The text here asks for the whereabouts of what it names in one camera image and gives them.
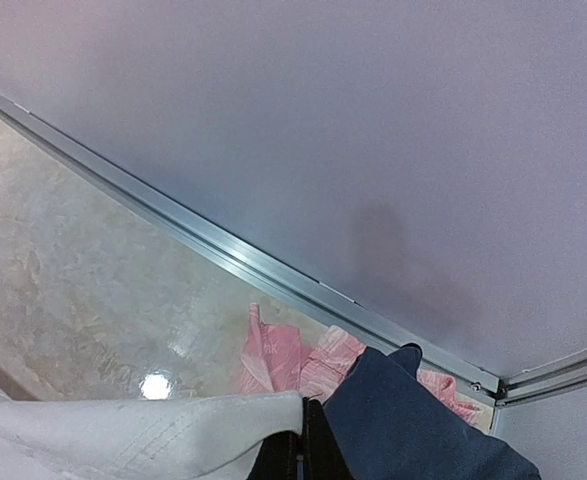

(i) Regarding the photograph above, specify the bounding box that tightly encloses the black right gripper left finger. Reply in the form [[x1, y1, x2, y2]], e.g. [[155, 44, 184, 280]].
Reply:
[[247, 431, 303, 480]]

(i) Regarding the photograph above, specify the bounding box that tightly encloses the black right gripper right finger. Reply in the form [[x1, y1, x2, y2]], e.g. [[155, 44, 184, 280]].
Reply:
[[302, 398, 353, 480]]

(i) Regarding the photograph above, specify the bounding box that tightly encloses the white t-shirt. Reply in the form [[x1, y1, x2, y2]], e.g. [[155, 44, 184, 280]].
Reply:
[[0, 389, 303, 479]]

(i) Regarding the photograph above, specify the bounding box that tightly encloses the folded navy blue garment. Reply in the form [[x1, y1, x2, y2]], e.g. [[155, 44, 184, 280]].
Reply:
[[324, 343, 541, 479]]

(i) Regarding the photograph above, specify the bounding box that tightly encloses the folded pink garment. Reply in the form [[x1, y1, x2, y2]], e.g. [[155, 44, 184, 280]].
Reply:
[[237, 304, 488, 430]]

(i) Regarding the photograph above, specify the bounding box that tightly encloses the back aluminium frame rail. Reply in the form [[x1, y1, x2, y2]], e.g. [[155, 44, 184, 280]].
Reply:
[[0, 95, 499, 406]]

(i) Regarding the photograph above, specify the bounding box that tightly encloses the right aluminium frame post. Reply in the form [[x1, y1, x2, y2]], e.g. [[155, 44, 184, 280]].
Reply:
[[490, 348, 587, 436]]

